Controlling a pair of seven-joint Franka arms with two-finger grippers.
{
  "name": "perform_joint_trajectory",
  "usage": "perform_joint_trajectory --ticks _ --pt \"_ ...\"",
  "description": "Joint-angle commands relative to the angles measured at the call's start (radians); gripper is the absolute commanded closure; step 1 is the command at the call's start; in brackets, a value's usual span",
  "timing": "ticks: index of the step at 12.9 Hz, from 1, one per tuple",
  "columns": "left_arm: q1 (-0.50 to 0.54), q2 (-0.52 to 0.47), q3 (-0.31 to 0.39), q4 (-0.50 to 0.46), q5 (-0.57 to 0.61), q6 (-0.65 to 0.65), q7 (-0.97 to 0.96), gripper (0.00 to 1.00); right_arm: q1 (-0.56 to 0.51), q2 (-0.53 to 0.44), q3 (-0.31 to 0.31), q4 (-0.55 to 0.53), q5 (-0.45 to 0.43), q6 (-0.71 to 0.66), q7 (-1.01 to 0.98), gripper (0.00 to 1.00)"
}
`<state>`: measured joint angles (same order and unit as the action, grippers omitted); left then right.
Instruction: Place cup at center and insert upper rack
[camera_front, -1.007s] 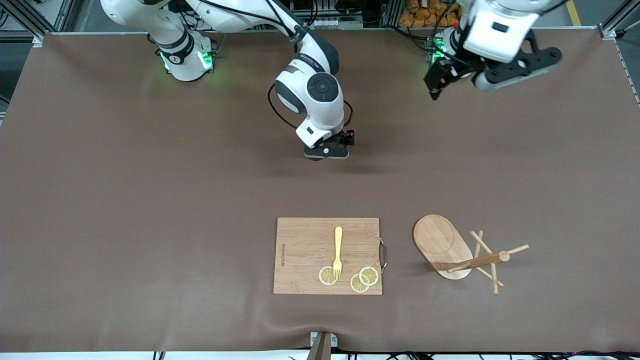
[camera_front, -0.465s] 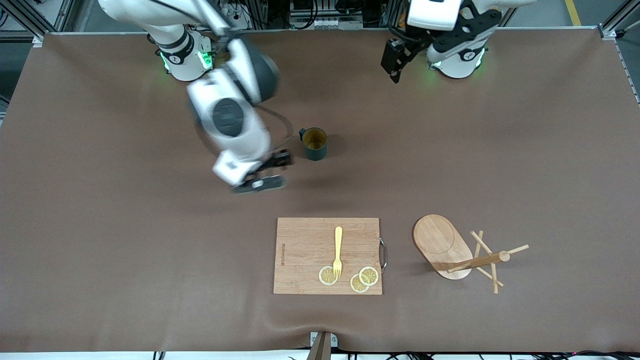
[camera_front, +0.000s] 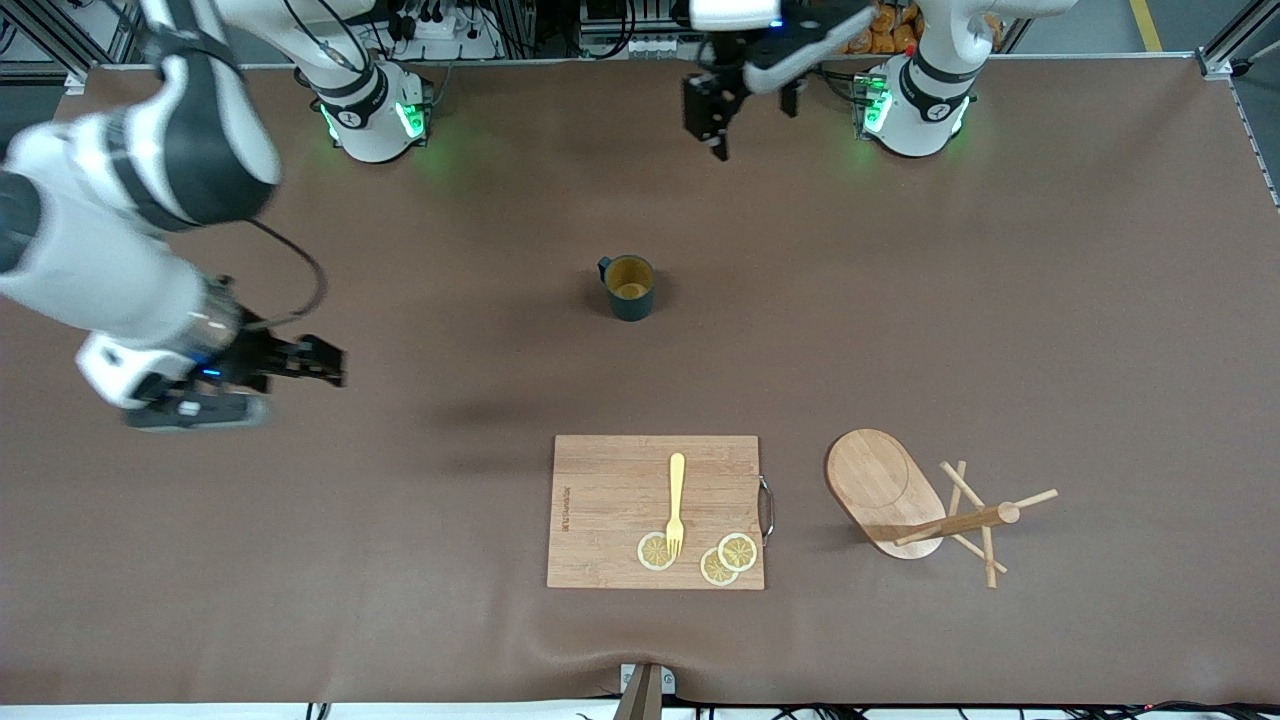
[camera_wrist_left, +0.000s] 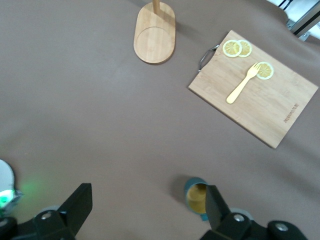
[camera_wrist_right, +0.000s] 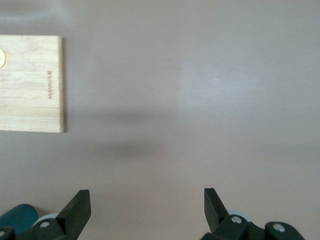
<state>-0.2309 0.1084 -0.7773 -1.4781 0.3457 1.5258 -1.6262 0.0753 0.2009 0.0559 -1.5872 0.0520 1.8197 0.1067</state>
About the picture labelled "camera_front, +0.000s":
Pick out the teal mug with yellow inside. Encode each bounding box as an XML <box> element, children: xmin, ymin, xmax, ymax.
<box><xmin>597</xmin><ymin>254</ymin><xmax>657</xmax><ymax>323</ymax></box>

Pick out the wooden mug tree rack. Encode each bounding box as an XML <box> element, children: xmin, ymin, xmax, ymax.
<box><xmin>824</xmin><ymin>428</ymin><xmax>1059</xmax><ymax>589</ymax></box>

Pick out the orange packaged goods pile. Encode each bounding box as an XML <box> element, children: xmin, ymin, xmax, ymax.
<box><xmin>840</xmin><ymin>0</ymin><xmax>923</xmax><ymax>57</ymax></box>

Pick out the brown table cover mat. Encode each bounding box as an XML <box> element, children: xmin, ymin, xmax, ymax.
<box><xmin>0</xmin><ymin>58</ymin><xmax>1280</xmax><ymax>706</ymax></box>

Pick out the yellow plastic fork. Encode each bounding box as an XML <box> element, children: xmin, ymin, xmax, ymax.
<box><xmin>665</xmin><ymin>452</ymin><xmax>688</xmax><ymax>558</ymax></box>

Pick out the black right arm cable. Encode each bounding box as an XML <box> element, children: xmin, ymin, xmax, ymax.
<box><xmin>245</xmin><ymin>218</ymin><xmax>328</xmax><ymax>329</ymax></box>

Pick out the bamboo cutting board with handle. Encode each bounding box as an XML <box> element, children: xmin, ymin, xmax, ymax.
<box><xmin>546</xmin><ymin>434</ymin><xmax>776</xmax><ymax>591</ymax></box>

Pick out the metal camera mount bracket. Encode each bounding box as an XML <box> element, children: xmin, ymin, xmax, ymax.
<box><xmin>615</xmin><ymin>662</ymin><xmax>677</xmax><ymax>720</ymax></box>

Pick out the aluminium cell frame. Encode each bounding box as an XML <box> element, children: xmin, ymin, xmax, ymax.
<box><xmin>0</xmin><ymin>0</ymin><xmax>1280</xmax><ymax>209</ymax></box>

